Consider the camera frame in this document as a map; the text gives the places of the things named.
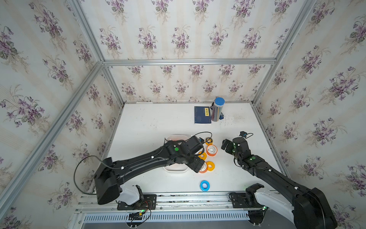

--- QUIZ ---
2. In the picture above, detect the orange sealing tape roll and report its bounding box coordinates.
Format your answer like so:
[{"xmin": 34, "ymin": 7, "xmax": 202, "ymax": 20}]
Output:
[
  {"xmin": 199, "ymin": 152, "xmax": 207, "ymax": 160},
  {"xmin": 206, "ymin": 145, "xmax": 218, "ymax": 156},
  {"xmin": 199, "ymin": 162, "xmax": 208, "ymax": 173}
]

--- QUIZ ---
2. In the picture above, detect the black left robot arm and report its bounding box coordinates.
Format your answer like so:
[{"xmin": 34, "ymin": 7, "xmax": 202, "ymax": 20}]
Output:
[{"xmin": 93, "ymin": 136, "xmax": 205, "ymax": 205}]

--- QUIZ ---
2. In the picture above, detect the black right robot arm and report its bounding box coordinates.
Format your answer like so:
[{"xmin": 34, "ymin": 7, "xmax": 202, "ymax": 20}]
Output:
[{"xmin": 221, "ymin": 137, "xmax": 337, "ymax": 229}]

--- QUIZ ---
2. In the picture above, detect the white plastic storage box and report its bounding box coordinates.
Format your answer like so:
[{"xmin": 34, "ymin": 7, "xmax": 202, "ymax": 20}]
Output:
[{"xmin": 164, "ymin": 134, "xmax": 191, "ymax": 173}]

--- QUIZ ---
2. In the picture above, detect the blue sealing tape roll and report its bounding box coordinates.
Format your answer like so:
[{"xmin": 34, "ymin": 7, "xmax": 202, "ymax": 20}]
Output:
[{"xmin": 200, "ymin": 180, "xmax": 210, "ymax": 192}]

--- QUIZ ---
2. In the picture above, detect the silver cylinder blue lid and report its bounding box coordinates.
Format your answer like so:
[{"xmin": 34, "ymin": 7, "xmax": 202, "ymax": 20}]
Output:
[{"xmin": 211, "ymin": 97, "xmax": 225, "ymax": 122}]

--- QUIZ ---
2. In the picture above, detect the dark blue booklet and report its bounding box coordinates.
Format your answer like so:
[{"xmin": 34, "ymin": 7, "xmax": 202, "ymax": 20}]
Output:
[{"xmin": 194, "ymin": 106, "xmax": 212, "ymax": 125}]

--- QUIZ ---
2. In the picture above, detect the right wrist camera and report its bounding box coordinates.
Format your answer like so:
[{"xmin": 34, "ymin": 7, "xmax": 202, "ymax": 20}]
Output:
[{"xmin": 239, "ymin": 131, "xmax": 248, "ymax": 138}]

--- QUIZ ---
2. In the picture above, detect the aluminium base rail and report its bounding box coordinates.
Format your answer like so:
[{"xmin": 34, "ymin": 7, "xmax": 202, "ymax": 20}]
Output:
[{"xmin": 68, "ymin": 191, "xmax": 292, "ymax": 229}]

